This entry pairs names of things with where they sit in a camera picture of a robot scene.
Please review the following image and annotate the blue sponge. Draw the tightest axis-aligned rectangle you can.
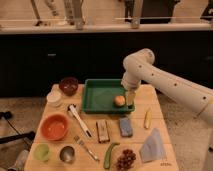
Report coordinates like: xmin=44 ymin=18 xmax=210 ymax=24
xmin=119 ymin=117 xmax=133 ymax=137

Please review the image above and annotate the orange bowl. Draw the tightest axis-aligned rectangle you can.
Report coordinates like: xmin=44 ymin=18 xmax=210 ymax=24
xmin=40 ymin=114 xmax=68 ymax=141

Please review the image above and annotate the bunch of red grapes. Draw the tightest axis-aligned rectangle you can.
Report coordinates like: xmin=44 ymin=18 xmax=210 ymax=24
xmin=116 ymin=149 xmax=136 ymax=171

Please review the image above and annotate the light green cup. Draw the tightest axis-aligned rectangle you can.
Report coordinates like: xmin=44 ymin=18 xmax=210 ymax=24
xmin=33 ymin=144 xmax=50 ymax=162

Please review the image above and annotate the dark red bowl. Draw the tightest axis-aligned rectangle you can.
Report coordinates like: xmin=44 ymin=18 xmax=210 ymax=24
xmin=59 ymin=77 xmax=78 ymax=96

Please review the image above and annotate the wooden table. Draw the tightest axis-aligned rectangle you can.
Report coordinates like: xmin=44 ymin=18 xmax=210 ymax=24
xmin=25 ymin=85 xmax=179 ymax=171

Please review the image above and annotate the brown rectangular block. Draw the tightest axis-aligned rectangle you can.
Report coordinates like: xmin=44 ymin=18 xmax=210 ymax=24
xmin=96 ymin=119 xmax=110 ymax=143

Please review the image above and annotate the white handled kitchen tool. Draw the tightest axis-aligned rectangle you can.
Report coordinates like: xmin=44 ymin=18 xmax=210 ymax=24
xmin=68 ymin=104 xmax=92 ymax=138

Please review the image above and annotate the small metal cup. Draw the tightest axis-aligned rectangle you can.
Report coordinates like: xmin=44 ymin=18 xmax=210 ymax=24
xmin=59 ymin=146 xmax=75 ymax=163

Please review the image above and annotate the yellow-orange apple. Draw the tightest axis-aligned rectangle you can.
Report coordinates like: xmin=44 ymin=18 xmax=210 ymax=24
xmin=114 ymin=95 xmax=125 ymax=107

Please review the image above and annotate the black tripod stand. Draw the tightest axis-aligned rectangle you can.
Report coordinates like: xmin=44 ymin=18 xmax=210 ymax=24
xmin=0 ymin=111 xmax=36 ymax=148

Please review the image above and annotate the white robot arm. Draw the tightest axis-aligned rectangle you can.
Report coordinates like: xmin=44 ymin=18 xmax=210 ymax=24
xmin=121 ymin=48 xmax=213 ymax=171

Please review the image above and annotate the green cucumber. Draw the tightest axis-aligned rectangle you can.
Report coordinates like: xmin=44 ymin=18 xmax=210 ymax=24
xmin=103 ymin=142 xmax=120 ymax=169

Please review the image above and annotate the green plastic tray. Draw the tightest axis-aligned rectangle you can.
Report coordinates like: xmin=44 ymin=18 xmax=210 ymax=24
xmin=82 ymin=79 xmax=135 ymax=114

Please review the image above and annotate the white small bowl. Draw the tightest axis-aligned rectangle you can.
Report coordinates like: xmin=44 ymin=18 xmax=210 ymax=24
xmin=46 ymin=90 xmax=62 ymax=107

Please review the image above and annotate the folded blue-grey cloth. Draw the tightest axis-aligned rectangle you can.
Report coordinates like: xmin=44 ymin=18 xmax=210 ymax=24
xmin=139 ymin=128 xmax=166 ymax=162

